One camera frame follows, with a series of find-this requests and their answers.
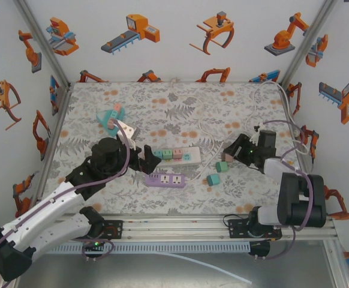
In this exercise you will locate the pink plug cube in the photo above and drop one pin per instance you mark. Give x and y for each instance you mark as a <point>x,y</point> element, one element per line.
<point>178,153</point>
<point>111,123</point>
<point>228,157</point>

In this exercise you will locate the purple power strip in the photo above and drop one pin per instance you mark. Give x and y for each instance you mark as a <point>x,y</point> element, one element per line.
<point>153,180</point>

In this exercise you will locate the white power strip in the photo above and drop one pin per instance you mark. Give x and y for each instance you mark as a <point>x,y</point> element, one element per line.
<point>195,154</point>

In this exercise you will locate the teal triangular power strip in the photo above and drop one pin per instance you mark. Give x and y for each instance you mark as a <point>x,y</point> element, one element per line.
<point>104,117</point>

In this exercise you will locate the salmon plug cube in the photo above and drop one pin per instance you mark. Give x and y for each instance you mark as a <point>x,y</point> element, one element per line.
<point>117,107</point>

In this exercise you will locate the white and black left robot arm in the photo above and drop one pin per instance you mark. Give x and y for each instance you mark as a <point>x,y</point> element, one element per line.
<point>42,222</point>

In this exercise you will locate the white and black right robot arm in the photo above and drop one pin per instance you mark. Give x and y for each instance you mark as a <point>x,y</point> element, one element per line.
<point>300,201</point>

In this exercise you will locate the floral table mat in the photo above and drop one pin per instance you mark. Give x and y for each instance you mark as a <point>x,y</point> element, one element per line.
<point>162,120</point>

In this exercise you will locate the circuit board with green light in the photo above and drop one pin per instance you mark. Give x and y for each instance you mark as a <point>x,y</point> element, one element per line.
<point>95,244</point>

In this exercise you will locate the black round controller housing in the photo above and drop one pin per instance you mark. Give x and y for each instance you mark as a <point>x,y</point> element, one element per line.
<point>260,249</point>

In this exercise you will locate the steel base panel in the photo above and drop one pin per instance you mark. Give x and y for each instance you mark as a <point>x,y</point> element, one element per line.
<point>132,270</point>

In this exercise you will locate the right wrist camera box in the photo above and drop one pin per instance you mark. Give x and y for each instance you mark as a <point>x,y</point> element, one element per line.
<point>267,138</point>

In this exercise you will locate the aluminium side rail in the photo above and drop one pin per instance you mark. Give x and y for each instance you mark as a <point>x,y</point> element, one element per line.
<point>290,105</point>
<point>49,150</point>

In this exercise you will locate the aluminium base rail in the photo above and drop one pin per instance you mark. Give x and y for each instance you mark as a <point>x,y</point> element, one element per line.
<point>177,228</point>

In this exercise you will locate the aluminium corner post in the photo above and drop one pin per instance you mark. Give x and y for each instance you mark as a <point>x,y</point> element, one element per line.
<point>44,45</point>
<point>307,45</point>

